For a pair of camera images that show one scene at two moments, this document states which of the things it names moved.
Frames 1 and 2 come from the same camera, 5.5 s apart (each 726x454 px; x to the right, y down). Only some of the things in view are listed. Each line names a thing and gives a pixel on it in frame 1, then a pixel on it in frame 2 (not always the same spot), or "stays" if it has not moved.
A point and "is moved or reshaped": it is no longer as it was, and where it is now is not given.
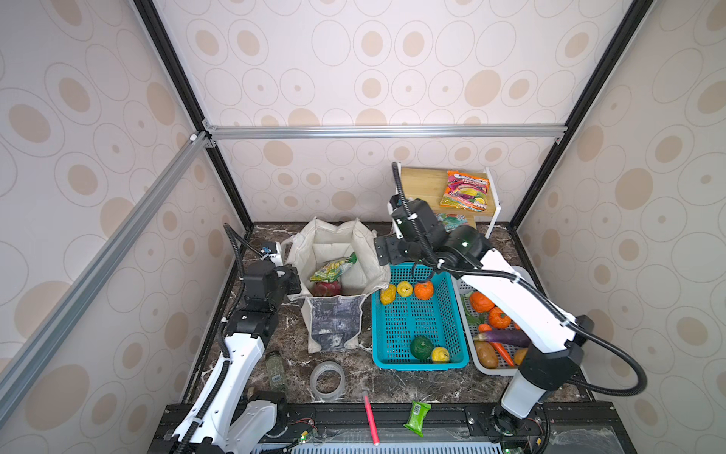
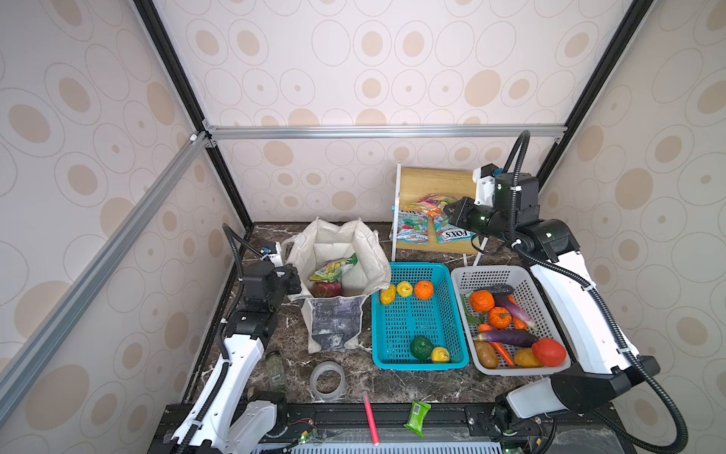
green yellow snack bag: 331,271 stays
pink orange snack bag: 465,192 is moved or reshaped
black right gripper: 392,255 to 459,218
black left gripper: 289,272 stays
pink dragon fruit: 326,288 stays
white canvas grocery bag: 335,321 stays
